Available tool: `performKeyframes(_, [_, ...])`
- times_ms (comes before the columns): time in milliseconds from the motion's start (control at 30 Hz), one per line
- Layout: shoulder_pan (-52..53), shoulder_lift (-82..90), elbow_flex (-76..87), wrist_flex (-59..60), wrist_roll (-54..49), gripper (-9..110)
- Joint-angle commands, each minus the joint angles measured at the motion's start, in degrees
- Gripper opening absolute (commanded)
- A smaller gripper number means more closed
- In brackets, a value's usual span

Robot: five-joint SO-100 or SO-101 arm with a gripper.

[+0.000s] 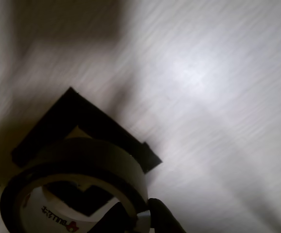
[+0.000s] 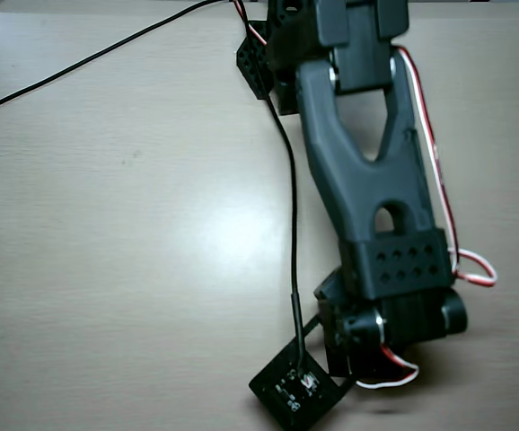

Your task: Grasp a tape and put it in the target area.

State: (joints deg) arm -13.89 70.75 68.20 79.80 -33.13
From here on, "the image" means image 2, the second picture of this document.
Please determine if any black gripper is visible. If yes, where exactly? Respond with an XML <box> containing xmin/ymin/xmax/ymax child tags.
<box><xmin>313</xmin><ymin>270</ymin><xmax>418</xmax><ymax>379</ymax></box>

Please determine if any red white wire at gripper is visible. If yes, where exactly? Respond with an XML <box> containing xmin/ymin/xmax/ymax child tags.
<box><xmin>355</xmin><ymin>343</ymin><xmax>420</xmax><ymax>391</ymax></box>

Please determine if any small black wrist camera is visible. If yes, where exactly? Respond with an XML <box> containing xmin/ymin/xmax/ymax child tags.
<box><xmin>247</xmin><ymin>313</ymin><xmax>357</xmax><ymax>428</ymax></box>

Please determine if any black camera cable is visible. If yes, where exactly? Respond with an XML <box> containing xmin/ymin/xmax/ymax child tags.
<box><xmin>229</xmin><ymin>0</ymin><xmax>308</xmax><ymax>376</ymax></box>

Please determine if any long red white servo wire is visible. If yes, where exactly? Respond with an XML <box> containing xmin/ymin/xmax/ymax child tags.
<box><xmin>395</xmin><ymin>45</ymin><xmax>498</xmax><ymax>289</ymax></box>

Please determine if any red white wire at base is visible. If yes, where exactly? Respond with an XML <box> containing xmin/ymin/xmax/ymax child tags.
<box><xmin>232</xmin><ymin>0</ymin><xmax>269</xmax><ymax>48</ymax></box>

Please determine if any long black cable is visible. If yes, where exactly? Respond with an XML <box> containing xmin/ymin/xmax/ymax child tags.
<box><xmin>0</xmin><ymin>0</ymin><xmax>224</xmax><ymax>120</ymax></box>

